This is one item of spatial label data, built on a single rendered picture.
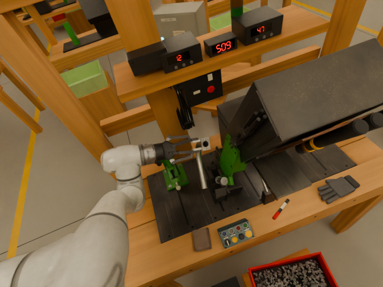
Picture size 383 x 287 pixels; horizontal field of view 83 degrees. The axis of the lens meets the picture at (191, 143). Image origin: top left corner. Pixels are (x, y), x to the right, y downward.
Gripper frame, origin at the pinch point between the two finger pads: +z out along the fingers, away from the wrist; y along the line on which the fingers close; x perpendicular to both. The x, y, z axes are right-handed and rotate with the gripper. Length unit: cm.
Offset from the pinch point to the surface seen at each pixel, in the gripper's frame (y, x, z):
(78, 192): -44, 179, -97
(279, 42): 36, -18, 35
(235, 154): -5.8, -11.2, 11.5
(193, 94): 22.0, -1.9, 0.3
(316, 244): -99, 45, 97
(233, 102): 17.7, 9.8, 25.1
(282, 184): -21.3, -15.8, 28.5
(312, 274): -60, -21, 33
